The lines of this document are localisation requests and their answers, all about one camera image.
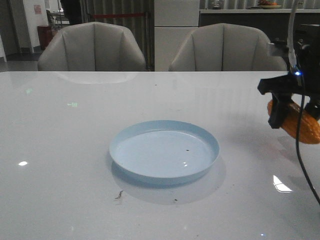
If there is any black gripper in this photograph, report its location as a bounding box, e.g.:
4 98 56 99
257 24 320 129

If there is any orange plastic corn cob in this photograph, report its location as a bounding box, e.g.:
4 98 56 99
281 102 320 144

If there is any light blue round plate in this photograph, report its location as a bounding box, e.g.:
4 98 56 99
109 120 220 186

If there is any dark counter with white top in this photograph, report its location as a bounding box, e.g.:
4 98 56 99
198 9 320 41

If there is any right grey upholstered chair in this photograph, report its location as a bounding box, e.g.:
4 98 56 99
169 23 287 72

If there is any grey upholstered chair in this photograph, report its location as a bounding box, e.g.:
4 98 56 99
169 23 287 72
37 21 146 72

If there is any fruit bowl on counter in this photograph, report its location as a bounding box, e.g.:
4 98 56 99
257 0 282 10

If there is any white cabinet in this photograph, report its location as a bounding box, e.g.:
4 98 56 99
154 0 200 72

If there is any left grey upholstered chair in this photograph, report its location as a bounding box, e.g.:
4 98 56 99
37 21 146 72

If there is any red trash bin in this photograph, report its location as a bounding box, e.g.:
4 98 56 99
37 25 53 50

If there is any white cable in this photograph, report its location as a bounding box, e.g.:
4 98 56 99
287 0 300 66

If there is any black cable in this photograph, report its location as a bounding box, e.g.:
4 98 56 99
294 65 320 204

